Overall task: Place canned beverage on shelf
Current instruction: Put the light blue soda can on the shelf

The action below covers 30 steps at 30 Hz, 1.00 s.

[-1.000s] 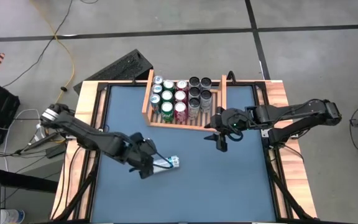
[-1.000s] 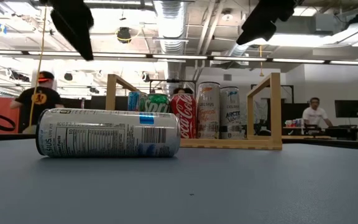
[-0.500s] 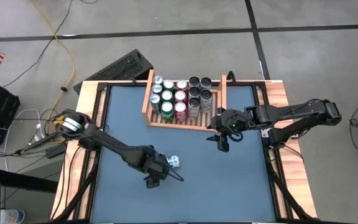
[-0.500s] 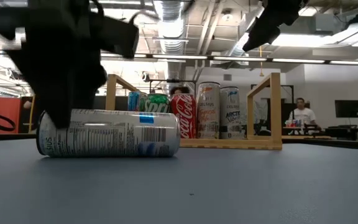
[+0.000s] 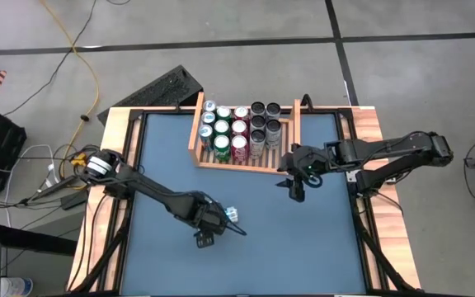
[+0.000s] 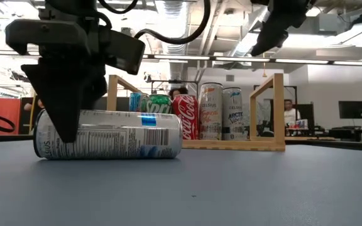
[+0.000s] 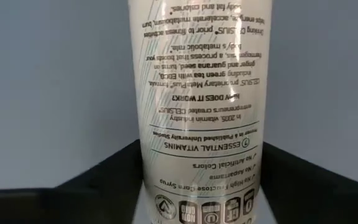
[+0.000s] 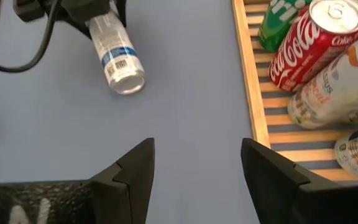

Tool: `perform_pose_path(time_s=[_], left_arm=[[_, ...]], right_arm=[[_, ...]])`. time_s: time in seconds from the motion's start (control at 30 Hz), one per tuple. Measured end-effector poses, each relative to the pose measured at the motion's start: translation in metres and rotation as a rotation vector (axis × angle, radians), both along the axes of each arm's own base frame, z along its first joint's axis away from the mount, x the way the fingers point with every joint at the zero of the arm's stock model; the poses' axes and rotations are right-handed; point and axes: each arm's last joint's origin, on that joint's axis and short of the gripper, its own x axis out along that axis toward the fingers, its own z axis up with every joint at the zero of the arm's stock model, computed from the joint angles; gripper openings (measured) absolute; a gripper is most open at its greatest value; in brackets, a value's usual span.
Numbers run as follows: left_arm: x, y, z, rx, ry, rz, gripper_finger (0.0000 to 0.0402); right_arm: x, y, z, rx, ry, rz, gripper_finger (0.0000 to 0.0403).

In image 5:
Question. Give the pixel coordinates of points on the black plastic crate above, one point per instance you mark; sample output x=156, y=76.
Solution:
x=2, y=144

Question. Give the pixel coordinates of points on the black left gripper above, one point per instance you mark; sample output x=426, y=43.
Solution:
x=208, y=216

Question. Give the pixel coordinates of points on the white Celsius can yellow base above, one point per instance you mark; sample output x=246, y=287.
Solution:
x=258, y=122
x=257, y=138
x=258, y=108

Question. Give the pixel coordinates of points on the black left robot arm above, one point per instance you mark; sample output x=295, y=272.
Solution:
x=155, y=191

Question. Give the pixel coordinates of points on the white blue bottle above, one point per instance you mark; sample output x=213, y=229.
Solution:
x=17, y=287

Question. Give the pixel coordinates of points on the wooden slatted shelf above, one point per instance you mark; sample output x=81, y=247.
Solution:
x=237, y=167

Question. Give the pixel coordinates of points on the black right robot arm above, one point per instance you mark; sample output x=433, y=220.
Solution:
x=386, y=148

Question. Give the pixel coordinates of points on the black power brick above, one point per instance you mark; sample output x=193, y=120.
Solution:
x=74, y=200

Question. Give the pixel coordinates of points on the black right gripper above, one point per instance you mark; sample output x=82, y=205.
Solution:
x=305, y=163

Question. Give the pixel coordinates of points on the red Coca-Cola can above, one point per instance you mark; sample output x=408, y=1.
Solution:
x=239, y=127
x=239, y=143
x=241, y=112

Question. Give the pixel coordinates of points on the Red Bull sugarfree can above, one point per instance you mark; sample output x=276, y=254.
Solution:
x=205, y=132
x=209, y=106
x=208, y=118

